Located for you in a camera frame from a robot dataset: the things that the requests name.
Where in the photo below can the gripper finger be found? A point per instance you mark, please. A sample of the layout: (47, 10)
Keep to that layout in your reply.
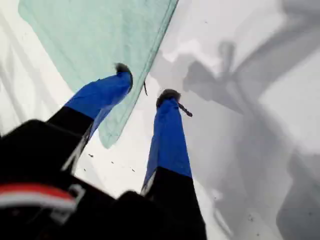
(170, 140)
(100, 92)

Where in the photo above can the pale green T-shirt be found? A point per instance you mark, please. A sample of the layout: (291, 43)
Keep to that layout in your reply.
(87, 37)

